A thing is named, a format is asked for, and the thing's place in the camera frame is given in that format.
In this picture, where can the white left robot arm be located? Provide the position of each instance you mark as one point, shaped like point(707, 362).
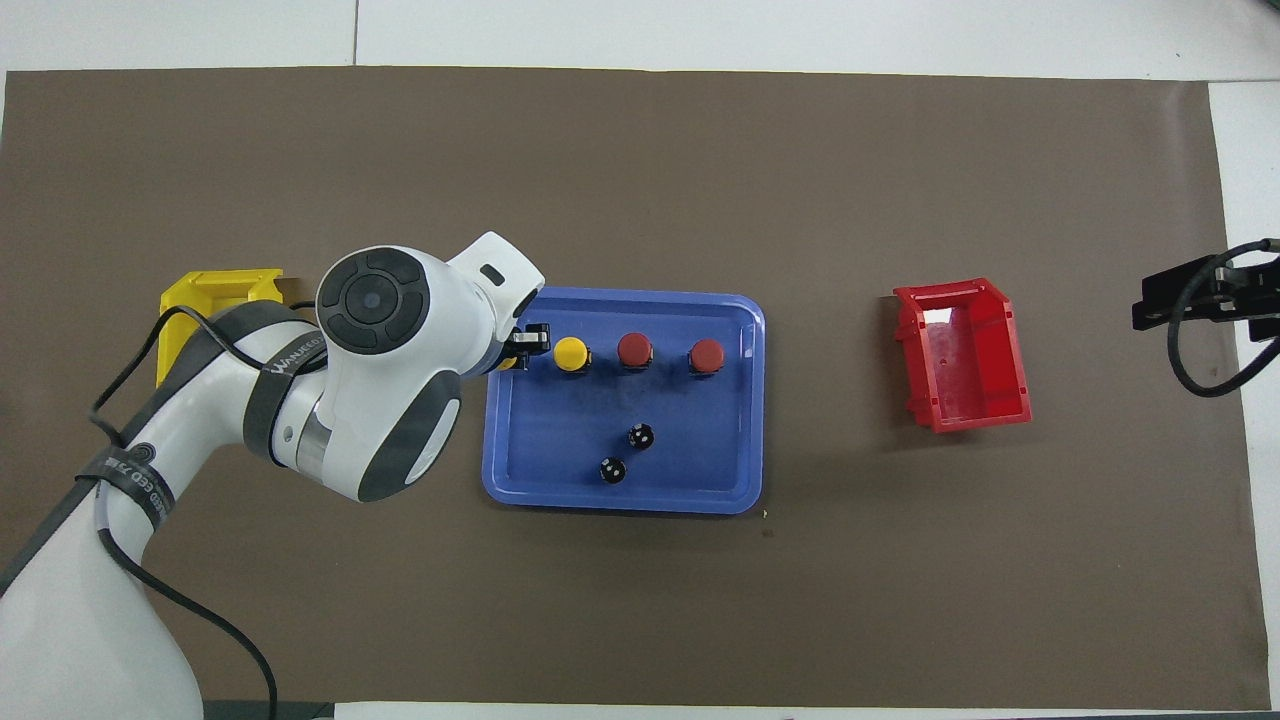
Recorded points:
point(400, 400)

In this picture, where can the black cylindrical capacitor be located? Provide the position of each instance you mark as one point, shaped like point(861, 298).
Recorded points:
point(641, 436)
point(613, 470)

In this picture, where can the brown table mat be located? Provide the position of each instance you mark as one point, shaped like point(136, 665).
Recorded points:
point(640, 150)

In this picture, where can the red plastic bin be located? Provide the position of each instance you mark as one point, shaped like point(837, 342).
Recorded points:
point(1000, 340)

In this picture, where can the red push button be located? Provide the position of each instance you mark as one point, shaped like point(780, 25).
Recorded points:
point(706, 355)
point(634, 349)

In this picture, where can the blue plastic tray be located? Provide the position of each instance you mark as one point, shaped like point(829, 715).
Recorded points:
point(700, 450)

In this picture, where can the yellow plastic bin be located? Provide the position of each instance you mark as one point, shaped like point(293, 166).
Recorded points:
point(215, 290)

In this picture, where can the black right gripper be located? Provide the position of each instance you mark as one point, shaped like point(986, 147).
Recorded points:
point(1255, 295)

